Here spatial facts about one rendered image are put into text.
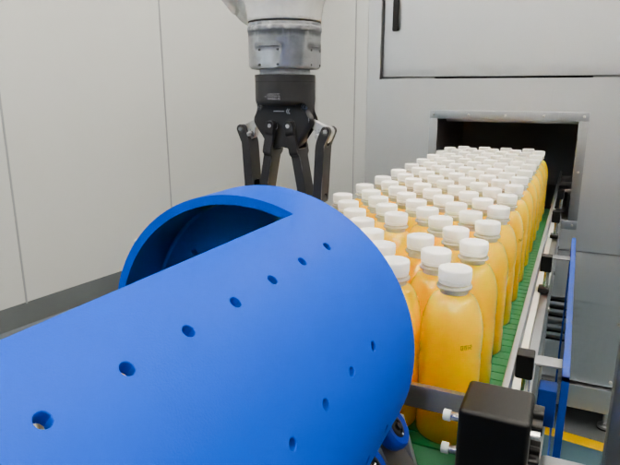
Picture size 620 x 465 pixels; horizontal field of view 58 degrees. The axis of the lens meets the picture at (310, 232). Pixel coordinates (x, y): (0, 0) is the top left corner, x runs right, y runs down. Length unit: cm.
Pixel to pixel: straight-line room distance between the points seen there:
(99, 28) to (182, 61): 70
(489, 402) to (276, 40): 46
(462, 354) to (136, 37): 350
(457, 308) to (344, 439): 34
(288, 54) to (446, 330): 37
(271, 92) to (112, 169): 315
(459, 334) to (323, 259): 30
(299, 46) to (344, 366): 42
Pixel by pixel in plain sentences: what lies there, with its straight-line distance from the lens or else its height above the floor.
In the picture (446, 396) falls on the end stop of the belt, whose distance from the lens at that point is 70.
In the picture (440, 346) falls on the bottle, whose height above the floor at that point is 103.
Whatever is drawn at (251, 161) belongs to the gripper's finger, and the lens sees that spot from 75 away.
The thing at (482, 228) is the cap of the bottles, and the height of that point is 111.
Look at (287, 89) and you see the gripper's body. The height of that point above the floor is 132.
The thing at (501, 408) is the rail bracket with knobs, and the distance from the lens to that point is 64.
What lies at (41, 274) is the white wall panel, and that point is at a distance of 361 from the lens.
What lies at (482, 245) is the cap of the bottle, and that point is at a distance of 79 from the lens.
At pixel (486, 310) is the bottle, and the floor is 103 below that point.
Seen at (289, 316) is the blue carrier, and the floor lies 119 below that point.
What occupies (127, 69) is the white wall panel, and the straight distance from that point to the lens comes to 390.
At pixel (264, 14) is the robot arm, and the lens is 70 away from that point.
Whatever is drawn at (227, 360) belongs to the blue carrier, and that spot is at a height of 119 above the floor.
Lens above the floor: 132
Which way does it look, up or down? 14 degrees down
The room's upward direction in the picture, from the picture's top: straight up
